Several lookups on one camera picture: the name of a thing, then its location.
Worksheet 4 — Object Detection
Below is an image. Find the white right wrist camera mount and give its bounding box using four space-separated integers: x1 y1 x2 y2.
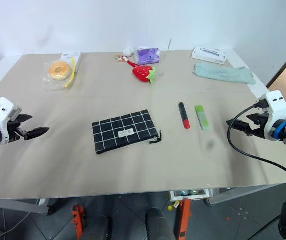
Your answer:
262 90 286 141

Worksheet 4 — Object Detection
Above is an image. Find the small colourful red keychain toy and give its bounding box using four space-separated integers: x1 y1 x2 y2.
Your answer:
115 54 140 69

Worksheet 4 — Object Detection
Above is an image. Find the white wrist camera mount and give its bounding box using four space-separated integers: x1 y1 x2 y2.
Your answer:
0 97 23 146
262 90 286 141

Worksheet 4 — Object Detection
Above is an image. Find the black white grid pencil case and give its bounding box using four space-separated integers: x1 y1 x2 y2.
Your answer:
91 108 163 156

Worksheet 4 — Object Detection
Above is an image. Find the orange clamp stand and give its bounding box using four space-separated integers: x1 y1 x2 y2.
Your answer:
71 203 86 240
178 198 192 240

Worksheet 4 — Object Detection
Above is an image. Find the red strawberry plush toy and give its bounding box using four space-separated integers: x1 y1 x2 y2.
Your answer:
132 64 157 86

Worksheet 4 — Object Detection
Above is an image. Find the dark rounded shape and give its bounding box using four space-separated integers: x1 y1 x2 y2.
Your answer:
145 207 175 240

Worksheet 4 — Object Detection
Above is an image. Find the black red marker pen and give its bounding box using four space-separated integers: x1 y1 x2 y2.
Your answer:
178 101 191 130

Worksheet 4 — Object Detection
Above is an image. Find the white tray with cans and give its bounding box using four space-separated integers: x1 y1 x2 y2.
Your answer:
169 188 210 202

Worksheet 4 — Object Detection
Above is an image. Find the white fluffy ball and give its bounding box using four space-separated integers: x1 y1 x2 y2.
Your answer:
122 46 136 57

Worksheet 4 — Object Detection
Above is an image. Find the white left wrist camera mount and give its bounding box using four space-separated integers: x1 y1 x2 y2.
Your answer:
0 97 23 146

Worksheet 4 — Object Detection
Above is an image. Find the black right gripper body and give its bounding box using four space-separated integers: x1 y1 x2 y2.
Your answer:
244 113 269 137

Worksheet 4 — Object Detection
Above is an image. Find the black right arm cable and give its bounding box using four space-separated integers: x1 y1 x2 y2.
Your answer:
227 101 286 176

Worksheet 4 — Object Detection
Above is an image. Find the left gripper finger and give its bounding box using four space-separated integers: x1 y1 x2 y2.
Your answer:
14 113 34 124
22 126 50 141

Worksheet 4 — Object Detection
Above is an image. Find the light green towel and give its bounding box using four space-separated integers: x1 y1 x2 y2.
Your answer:
192 62 257 86

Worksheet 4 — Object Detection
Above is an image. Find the white box with pen print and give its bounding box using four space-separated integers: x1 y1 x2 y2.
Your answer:
191 45 228 66

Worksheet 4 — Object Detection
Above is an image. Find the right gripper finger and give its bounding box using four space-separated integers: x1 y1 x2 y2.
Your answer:
226 119 249 134
245 112 267 121

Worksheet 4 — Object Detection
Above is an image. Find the grey table frame bar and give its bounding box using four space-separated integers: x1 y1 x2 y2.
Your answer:
205 183 286 207
0 198 50 216

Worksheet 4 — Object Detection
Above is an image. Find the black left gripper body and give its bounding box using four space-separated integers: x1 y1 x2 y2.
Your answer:
6 119 28 143

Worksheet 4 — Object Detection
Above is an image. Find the purple tissue pack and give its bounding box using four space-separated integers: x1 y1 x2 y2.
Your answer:
135 46 162 66

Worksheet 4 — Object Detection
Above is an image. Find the bagel in clear plastic bag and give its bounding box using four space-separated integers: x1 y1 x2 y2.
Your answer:
42 59 79 92

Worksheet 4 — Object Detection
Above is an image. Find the green highlighter pen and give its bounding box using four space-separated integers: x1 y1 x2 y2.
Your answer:
194 105 211 131

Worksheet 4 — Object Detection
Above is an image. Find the white flat carton box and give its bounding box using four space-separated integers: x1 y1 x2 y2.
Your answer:
59 50 83 74

